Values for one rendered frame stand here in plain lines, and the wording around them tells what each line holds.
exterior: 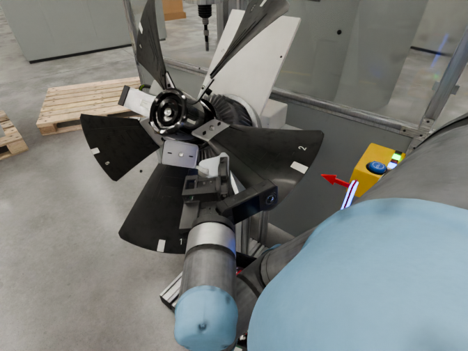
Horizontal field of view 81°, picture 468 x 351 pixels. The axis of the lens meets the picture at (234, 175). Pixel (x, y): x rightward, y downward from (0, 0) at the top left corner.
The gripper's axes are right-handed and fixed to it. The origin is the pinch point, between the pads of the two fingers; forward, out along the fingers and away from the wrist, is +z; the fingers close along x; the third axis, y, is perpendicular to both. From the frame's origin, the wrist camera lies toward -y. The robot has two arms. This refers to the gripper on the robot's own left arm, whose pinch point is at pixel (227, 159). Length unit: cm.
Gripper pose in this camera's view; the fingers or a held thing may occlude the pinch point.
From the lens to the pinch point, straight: 58.7
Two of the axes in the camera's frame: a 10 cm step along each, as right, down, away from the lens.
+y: -9.9, 0.9, 0.7
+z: 0.0, -6.4, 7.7
